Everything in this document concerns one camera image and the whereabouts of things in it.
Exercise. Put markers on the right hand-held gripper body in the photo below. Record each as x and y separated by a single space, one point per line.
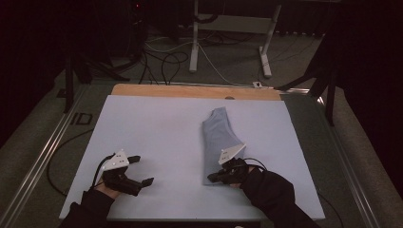
231 154

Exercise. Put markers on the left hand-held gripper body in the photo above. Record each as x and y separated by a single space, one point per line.
117 161

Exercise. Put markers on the light blue tank top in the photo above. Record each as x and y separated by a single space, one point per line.
218 136

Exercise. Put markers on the person's right hand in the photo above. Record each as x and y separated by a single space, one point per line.
252 170

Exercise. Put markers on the person's left hand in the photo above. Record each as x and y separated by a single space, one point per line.
106 190

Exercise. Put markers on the white table sheet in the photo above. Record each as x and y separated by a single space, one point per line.
152 133

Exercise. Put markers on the white power strip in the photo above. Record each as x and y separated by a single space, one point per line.
257 84

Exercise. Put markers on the black metal stand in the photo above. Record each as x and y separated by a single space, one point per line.
329 95
68 88

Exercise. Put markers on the dark computer tower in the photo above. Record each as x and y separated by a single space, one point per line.
136 28

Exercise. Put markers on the aluminium floor rail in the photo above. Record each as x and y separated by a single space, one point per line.
41 152
348 164

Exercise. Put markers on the white desk frame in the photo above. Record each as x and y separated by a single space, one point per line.
234 23

